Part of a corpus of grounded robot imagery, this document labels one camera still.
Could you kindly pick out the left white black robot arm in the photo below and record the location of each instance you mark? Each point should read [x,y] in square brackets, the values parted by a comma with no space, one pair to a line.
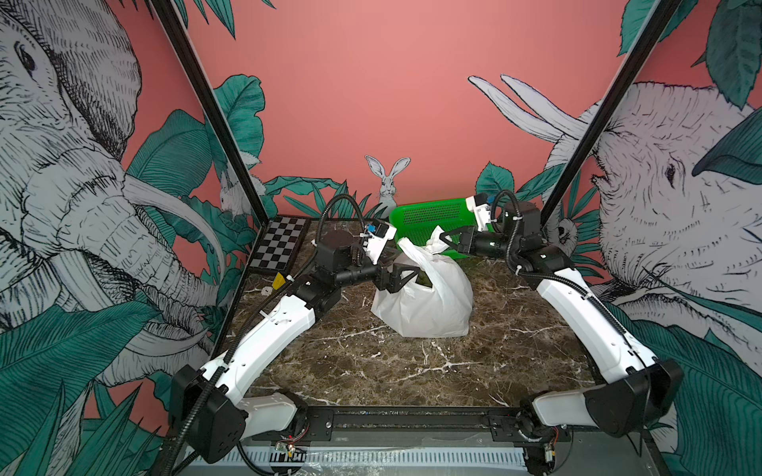
[210,411]

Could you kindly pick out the right black frame post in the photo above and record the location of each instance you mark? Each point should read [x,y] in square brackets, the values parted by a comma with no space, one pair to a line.
[648,36]

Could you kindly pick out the white plastic bag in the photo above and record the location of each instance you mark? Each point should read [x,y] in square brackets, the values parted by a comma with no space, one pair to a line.
[441,311]

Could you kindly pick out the left black frame post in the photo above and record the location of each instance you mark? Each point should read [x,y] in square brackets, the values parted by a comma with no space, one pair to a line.
[171,21]

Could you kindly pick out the black frame post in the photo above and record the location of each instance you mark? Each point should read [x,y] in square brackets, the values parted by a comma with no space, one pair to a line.
[171,21]
[648,36]

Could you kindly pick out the black white checkerboard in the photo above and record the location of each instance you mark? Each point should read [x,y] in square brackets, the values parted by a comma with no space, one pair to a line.
[276,251]

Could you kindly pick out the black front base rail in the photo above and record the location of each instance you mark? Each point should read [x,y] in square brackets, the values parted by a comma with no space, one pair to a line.
[405,419]

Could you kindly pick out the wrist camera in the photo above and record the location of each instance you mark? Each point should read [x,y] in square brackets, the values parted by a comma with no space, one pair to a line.
[374,238]
[480,207]

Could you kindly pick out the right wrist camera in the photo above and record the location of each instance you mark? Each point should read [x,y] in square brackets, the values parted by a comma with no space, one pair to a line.
[480,207]

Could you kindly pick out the white ruler strip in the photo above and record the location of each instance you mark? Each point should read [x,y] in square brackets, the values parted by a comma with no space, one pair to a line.
[322,457]

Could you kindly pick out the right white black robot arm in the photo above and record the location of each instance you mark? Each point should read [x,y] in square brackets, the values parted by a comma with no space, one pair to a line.
[637,387]

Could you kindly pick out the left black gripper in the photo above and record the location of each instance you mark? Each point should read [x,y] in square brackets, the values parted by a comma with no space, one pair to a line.
[391,285]

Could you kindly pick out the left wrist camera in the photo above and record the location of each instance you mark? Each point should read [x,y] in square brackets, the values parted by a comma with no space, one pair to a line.
[374,238]

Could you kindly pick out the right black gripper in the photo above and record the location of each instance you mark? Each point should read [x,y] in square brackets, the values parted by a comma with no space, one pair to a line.
[468,245]

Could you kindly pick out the green plastic basket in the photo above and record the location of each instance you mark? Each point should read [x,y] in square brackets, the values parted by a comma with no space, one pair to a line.
[418,221]

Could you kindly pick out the yellow warning sticker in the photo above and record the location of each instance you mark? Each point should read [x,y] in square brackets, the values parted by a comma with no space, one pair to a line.
[278,282]

